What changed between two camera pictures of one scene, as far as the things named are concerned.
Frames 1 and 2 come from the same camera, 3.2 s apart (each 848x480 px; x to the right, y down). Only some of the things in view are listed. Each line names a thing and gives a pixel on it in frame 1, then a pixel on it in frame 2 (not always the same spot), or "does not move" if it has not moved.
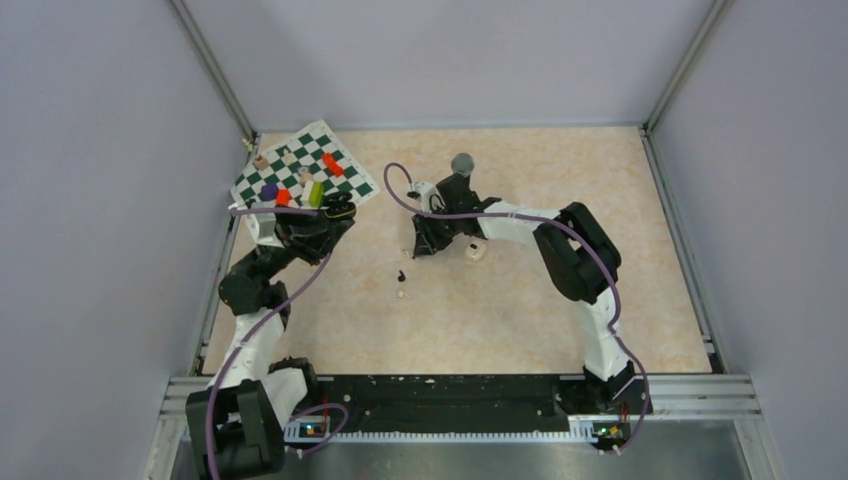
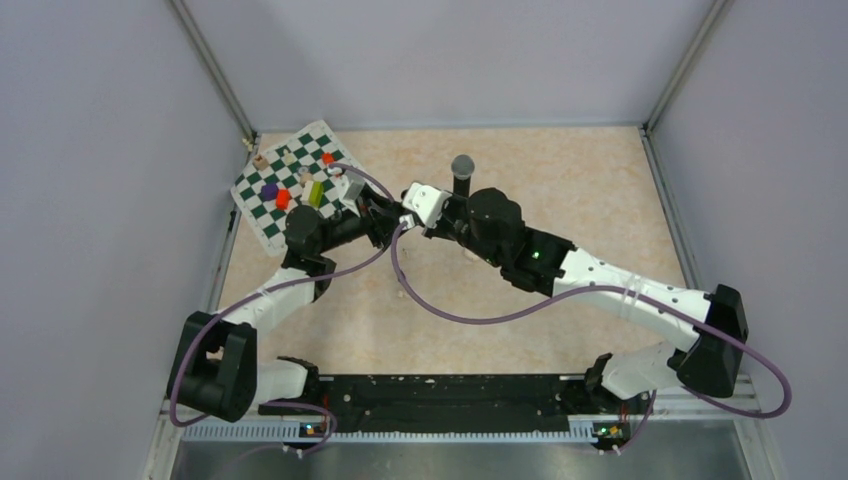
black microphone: (463, 164) does not move
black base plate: (451, 405) does not move
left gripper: (310, 236) -> (379, 216)
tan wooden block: (260, 162) does not move
